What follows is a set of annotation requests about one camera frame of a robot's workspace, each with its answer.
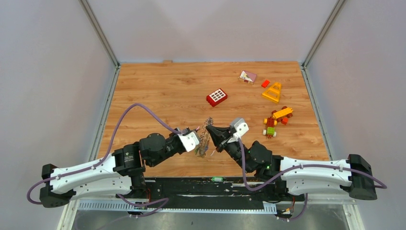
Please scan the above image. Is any red green toy vehicle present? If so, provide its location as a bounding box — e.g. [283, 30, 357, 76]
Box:
[262, 117, 277, 138]

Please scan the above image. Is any small red toy brick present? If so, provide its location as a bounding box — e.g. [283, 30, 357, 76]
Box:
[261, 80, 270, 88]

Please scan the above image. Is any yellow orange toy car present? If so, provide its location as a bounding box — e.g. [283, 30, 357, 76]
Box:
[271, 106, 293, 122]

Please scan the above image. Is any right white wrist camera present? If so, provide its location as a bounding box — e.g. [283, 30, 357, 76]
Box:
[228, 117, 249, 143]

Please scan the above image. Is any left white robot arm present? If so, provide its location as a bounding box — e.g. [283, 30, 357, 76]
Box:
[39, 129, 200, 208]

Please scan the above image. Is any large grey toothed keyring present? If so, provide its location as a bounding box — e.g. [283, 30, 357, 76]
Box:
[195, 117, 214, 158]

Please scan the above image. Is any red window toy brick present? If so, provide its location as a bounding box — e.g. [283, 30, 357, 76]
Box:
[206, 88, 228, 107]

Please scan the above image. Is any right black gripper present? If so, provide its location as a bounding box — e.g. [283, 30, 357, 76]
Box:
[207, 125, 252, 173]

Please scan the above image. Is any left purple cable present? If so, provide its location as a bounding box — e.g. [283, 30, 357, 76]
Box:
[26, 103, 185, 206]

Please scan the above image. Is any yellow triangular toy frame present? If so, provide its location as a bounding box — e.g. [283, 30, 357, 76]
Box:
[261, 82, 282, 104]

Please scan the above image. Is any pink roof toy house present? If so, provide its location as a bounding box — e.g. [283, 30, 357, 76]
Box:
[238, 70, 257, 85]

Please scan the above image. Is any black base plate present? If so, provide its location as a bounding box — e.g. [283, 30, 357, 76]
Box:
[123, 177, 305, 210]

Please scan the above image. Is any small green bubble level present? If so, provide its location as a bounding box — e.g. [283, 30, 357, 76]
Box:
[211, 177, 224, 182]

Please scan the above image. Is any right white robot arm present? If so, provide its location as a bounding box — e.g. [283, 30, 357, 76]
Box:
[206, 123, 378, 200]

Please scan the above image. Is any grey slotted cable duct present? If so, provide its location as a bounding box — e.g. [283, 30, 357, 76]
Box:
[78, 200, 278, 214]

